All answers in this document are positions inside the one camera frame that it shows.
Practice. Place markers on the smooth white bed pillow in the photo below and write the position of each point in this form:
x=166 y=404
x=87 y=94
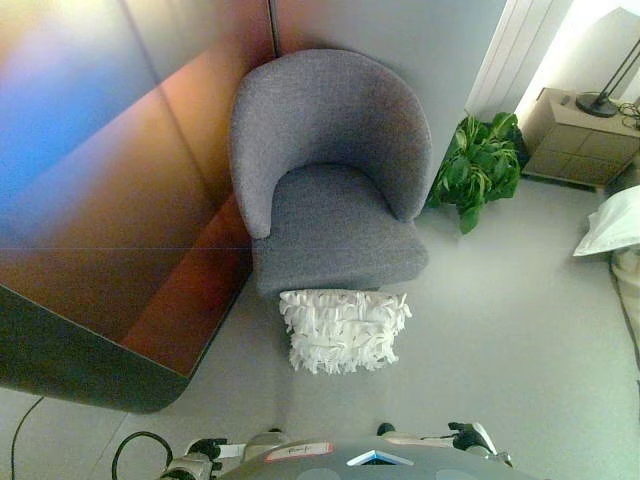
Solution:
x=612 y=225

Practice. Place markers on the black right robot foot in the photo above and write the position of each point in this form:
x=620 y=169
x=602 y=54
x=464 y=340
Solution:
x=386 y=429

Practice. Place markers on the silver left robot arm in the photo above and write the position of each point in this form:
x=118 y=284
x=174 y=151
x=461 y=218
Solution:
x=185 y=467

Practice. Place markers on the grey fabric armchair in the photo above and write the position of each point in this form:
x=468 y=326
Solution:
x=340 y=230

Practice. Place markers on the silver right robot leg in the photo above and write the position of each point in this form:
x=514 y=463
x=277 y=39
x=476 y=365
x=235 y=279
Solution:
x=420 y=440

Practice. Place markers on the silver left robot leg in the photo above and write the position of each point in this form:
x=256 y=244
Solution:
x=262 y=442

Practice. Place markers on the white fringed pillow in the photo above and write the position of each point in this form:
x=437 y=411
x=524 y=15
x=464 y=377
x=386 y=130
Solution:
x=345 y=330

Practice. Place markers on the beige nightstand with drawers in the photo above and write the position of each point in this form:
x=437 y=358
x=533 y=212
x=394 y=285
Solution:
x=575 y=145

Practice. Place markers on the grey robot torso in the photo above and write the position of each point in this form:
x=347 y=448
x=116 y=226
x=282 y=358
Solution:
x=375 y=465

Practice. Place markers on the green leafy potted plant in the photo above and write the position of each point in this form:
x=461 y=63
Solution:
x=475 y=165

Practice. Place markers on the silver robot leg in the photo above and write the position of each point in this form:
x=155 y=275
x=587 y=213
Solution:
x=262 y=442
x=420 y=440

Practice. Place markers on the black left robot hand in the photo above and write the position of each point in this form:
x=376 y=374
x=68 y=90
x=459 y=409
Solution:
x=207 y=447

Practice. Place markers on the white door frame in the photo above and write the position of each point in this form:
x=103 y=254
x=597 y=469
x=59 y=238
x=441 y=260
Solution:
x=505 y=50

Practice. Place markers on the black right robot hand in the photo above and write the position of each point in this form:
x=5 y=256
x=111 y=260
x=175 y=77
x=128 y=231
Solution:
x=472 y=437

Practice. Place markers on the brown wooden cabinet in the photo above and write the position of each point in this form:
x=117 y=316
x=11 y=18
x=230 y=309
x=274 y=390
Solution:
x=100 y=225

